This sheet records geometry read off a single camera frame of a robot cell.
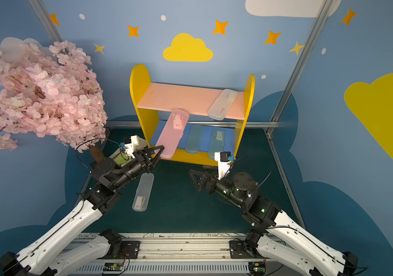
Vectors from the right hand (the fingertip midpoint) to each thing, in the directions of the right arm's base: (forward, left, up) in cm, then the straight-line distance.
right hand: (200, 168), depth 62 cm
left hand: (+4, +13, +6) cm, 15 cm away
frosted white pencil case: (+2, +31, -32) cm, 45 cm away
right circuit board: (-26, -27, -37) cm, 53 cm away
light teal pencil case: (+30, -8, -20) cm, 37 cm away
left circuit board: (-29, +35, -35) cm, 58 cm away
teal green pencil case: (+29, +5, -17) cm, 34 cm away
